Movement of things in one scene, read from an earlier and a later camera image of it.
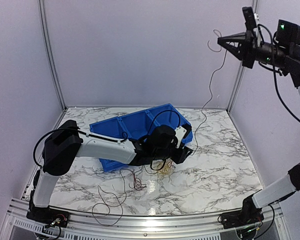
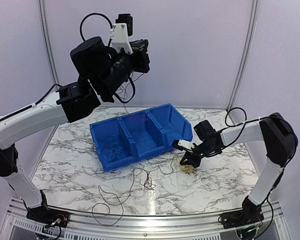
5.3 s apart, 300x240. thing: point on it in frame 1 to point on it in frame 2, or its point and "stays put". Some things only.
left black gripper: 182,154 to 141,47
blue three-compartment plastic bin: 137,125 stays put
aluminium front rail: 93,226 stays put
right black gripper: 248,45 to 195,162
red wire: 108,214 to 133,181
